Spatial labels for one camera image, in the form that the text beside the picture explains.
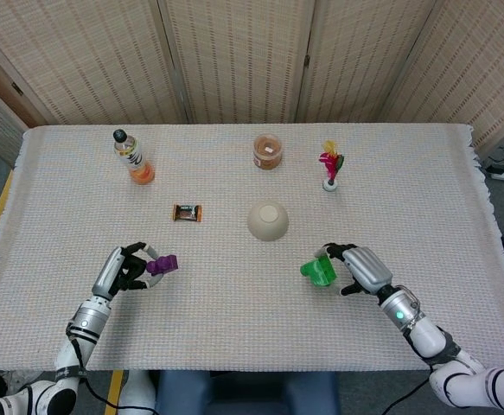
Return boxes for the white robot body cover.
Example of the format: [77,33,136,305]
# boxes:
[119,369,156,415]

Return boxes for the white woven tablecloth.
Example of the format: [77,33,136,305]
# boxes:
[0,124,504,373]

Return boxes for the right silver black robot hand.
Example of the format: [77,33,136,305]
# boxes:
[314,243,394,297]

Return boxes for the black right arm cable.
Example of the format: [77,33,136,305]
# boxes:
[383,367,435,415]

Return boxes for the green toy block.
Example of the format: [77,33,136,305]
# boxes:
[299,254,337,287]

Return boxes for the purple toy block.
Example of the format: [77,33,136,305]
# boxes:
[146,254,180,277]

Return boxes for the orange brown snack wrapper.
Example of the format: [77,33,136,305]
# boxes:
[172,204,204,224]

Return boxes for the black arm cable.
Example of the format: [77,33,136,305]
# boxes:
[67,336,156,412]
[383,367,435,415]

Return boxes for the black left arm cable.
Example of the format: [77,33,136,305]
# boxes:
[67,336,156,412]

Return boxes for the orange drink bottle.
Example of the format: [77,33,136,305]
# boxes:
[112,128,156,186]

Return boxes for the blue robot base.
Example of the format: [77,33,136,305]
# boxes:
[154,370,341,415]

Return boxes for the overturned beige bowl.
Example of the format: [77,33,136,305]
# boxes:
[246,199,290,242]

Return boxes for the colourful feather shuttlecock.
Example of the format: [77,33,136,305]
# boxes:
[318,139,346,192]

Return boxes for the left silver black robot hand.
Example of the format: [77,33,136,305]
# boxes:
[91,241,166,299]

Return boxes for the beige woven folding screen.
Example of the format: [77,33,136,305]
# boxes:
[0,0,504,168]

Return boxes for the clear jar with brown contents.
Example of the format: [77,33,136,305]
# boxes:
[252,134,284,171]

